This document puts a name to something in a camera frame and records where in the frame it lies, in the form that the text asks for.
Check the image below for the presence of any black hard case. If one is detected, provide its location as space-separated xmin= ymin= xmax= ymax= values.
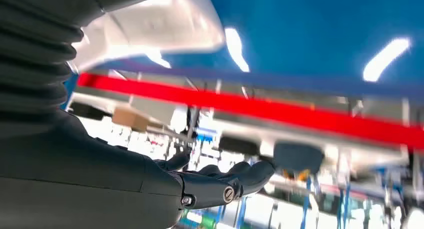
xmin=68 ymin=101 xmax=106 ymax=121
xmin=218 ymin=135 xmax=260 ymax=156

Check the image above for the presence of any cardboard box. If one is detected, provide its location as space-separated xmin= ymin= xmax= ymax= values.
xmin=111 ymin=107 xmax=150 ymax=132

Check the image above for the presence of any white table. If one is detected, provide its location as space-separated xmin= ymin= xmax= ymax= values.
xmin=211 ymin=86 xmax=415 ymax=156
xmin=67 ymin=85 xmax=190 ymax=136

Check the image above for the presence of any red barrier tape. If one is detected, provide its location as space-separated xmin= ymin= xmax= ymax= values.
xmin=76 ymin=71 xmax=424 ymax=152

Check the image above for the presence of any navy bag yellow handle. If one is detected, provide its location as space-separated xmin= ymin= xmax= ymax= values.
xmin=273 ymin=142 xmax=326 ymax=182

